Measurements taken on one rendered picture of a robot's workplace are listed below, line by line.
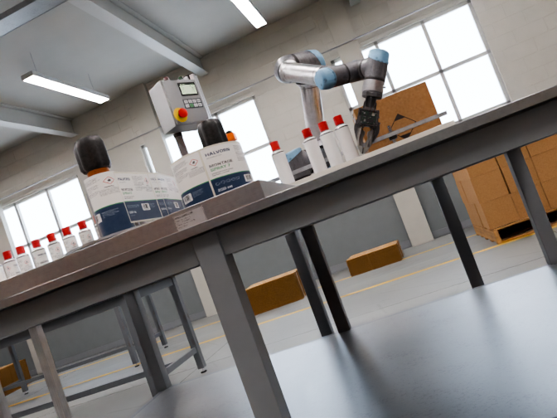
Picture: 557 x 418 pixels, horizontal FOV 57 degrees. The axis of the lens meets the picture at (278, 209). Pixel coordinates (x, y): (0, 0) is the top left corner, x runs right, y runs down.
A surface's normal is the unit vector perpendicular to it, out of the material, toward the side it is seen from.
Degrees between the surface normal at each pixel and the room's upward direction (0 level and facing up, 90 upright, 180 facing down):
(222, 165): 90
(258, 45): 90
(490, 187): 90
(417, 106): 90
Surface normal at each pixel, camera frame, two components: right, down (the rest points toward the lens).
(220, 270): -0.20, 0.02
